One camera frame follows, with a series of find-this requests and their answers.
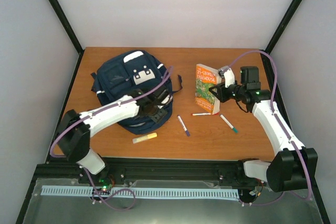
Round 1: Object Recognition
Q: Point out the orange green paperback book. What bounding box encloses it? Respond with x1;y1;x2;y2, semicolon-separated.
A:
195;64;222;113

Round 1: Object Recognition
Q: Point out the navy blue backpack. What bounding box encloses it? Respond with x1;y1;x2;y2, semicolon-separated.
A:
91;50;183;135

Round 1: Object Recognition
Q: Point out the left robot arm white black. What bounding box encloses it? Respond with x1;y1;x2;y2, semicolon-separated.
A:
53;87;173;184

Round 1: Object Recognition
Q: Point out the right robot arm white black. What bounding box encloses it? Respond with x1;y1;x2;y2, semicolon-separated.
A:
209;66;318;193

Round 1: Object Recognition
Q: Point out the red capped marker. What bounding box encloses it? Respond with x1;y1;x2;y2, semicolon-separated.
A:
191;112;219;116

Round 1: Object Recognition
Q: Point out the green capped marker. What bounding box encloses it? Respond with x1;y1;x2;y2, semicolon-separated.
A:
220;114;238;133

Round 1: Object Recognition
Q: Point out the yellow highlighter pen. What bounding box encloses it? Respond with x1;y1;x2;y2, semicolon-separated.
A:
132;133;158;144

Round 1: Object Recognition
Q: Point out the purple capped marker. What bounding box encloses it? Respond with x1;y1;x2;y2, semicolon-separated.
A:
177;115;191;136

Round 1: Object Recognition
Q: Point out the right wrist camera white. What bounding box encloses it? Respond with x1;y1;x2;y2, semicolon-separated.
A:
218;66;235;88

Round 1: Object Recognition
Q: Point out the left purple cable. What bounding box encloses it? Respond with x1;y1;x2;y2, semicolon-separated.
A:
49;66;174;211

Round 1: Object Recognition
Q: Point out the purple cable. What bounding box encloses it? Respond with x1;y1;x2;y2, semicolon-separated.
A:
225;50;313;207
49;66;174;211

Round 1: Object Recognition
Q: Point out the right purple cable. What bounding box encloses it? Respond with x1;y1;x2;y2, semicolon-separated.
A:
225;50;313;207

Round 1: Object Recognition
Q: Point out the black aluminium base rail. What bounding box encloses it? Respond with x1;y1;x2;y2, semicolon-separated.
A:
34;155;316;190

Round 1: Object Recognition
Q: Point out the right black frame post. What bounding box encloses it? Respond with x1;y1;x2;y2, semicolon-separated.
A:
264;0;320;54

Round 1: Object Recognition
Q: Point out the black frame post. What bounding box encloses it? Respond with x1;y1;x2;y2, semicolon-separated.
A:
33;0;85;55
264;0;320;54

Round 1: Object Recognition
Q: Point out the light blue cable duct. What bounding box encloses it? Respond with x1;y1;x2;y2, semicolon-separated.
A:
40;185;239;201

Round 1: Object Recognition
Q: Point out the left black frame post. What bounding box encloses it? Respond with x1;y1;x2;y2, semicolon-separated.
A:
33;0;85;55

